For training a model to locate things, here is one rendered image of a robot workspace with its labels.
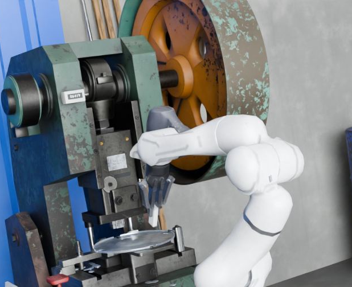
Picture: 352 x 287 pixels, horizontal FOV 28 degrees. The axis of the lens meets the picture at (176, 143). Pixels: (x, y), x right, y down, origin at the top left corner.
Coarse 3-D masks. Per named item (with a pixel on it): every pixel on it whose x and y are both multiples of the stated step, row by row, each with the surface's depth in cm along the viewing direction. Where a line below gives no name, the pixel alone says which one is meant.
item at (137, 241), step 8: (136, 232) 263; (144, 232) 262; (152, 232) 260; (160, 232) 258; (168, 232) 256; (104, 240) 257; (112, 240) 256; (120, 240) 251; (128, 240) 249; (136, 240) 247; (144, 240) 245; (152, 240) 246; (160, 240) 244; (168, 240) 241; (96, 248) 247; (104, 248) 245; (112, 248) 243; (120, 248) 241; (128, 248) 239; (136, 248) 237; (144, 248) 235
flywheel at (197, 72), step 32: (160, 0) 270; (192, 0) 251; (160, 32) 282; (192, 32) 261; (160, 64) 286; (192, 64) 265; (192, 96) 269; (224, 96) 244; (192, 128) 273; (192, 160) 270
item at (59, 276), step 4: (52, 276) 225; (56, 276) 224; (60, 276) 223; (64, 276) 223; (48, 280) 222; (52, 280) 220; (56, 280) 220; (60, 280) 220; (64, 280) 221; (68, 280) 222; (52, 284) 220; (56, 284) 220; (60, 284) 223
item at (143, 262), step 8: (152, 248) 235; (160, 248) 234; (168, 248) 235; (128, 256) 243; (136, 256) 243; (144, 256) 244; (152, 256) 246; (128, 264) 244; (136, 264) 243; (144, 264) 244; (152, 264) 246; (136, 272) 243; (144, 272) 244; (152, 272) 245; (136, 280) 243; (144, 280) 244
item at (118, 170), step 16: (112, 128) 254; (112, 144) 249; (128, 144) 252; (112, 160) 249; (128, 160) 252; (112, 176) 249; (128, 176) 252; (96, 192) 251; (112, 192) 246; (128, 192) 249; (96, 208) 254; (112, 208) 248; (128, 208) 249
